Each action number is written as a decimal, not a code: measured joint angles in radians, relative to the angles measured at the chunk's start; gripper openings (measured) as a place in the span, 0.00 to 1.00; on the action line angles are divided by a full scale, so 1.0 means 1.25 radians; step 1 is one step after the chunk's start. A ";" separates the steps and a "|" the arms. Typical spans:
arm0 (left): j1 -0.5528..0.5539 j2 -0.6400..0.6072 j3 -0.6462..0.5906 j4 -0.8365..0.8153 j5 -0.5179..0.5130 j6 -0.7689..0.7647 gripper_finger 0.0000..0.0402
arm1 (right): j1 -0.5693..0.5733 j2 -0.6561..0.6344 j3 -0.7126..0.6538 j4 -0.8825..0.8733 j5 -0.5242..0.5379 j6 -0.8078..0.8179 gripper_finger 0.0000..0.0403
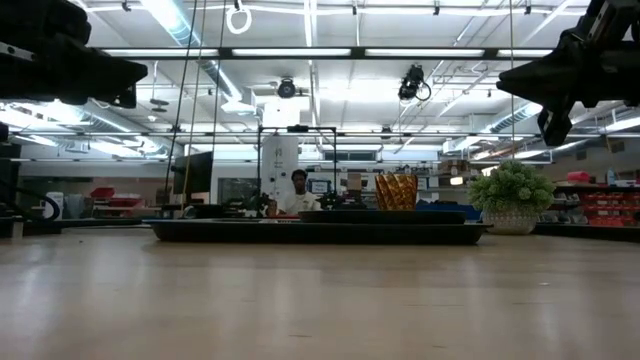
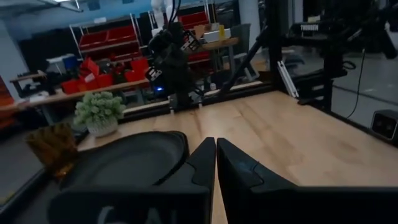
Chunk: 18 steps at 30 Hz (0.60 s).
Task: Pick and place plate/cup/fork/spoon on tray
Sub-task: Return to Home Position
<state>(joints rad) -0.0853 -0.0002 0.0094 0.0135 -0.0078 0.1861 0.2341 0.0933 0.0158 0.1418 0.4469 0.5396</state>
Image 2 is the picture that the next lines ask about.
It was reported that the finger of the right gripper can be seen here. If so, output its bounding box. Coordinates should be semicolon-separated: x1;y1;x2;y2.
181;29;203;54
145;65;164;83

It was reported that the black aluminium frame post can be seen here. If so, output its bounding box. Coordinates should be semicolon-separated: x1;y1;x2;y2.
264;0;284;91

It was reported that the small wooden table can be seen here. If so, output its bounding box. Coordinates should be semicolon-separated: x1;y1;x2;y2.
201;37;241;75

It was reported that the black frame base rail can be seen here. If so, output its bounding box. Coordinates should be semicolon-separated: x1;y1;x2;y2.
122;81;275;123

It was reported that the blue storage box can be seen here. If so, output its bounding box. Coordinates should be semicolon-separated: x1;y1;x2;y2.
62;54;79;71

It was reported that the white metal shelf rack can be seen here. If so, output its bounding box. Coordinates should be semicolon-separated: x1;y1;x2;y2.
68;13;147;63

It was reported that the white rectangular box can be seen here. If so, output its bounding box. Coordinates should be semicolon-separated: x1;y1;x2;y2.
203;28;233;44

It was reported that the red storage bin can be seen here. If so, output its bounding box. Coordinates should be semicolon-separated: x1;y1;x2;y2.
130;57;150;73
78;30;108;51
178;11;210;29
96;73;114;89
60;78;80;95
106;25;138;45

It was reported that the black diagonal frame brace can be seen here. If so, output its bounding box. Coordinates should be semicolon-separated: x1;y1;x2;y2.
218;27;272;95

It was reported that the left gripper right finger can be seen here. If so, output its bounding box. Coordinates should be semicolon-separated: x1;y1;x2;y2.
216;138;398;224

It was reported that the black round plate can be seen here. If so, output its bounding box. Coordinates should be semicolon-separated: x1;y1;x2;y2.
60;130;191;192

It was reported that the dark rectangular tray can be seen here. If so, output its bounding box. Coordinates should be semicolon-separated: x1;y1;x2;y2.
0;125;91;224

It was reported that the thin black hanging cable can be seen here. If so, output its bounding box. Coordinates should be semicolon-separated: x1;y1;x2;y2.
346;47;366;120

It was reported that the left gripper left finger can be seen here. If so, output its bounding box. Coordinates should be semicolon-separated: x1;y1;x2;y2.
48;136;217;224

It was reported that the long wooden workbench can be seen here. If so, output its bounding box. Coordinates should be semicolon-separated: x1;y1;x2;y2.
0;77;150;113

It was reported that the black table-level camera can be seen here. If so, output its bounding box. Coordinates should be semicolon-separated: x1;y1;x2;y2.
370;109;398;142

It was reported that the green plant in white pot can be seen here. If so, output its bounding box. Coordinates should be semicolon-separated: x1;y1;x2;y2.
73;90;127;139

